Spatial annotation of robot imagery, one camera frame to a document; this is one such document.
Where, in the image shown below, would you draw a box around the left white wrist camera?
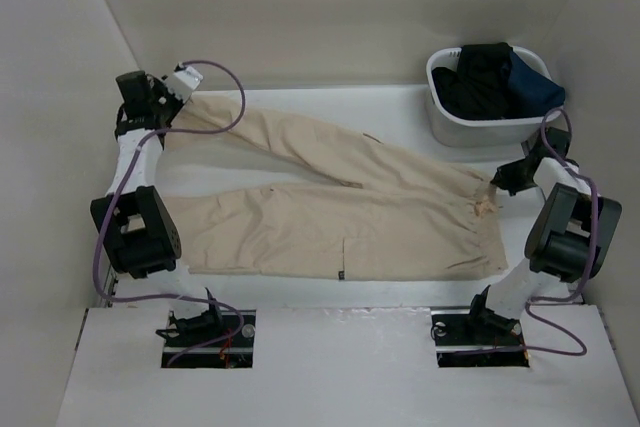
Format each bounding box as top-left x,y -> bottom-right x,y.
163,63 -> 204,101

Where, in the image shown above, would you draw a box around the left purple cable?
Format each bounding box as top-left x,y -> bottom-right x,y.
92,59 -> 246,368

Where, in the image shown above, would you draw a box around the navy blue garment in basket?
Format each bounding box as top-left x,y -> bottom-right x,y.
503,51 -> 566,119

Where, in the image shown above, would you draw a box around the black garment in basket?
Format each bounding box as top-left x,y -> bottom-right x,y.
432,42 -> 513,121

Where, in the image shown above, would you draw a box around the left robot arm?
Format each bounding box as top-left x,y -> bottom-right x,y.
90,65 -> 228,347

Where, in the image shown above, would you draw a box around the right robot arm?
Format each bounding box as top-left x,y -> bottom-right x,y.
463,127 -> 622,343

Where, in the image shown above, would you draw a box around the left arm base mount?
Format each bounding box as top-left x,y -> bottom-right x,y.
156,310 -> 256,369

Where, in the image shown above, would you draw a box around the beige trousers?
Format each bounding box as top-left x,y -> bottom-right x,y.
164,96 -> 508,281

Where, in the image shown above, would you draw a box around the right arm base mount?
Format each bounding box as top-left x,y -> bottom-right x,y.
430,309 -> 530,368

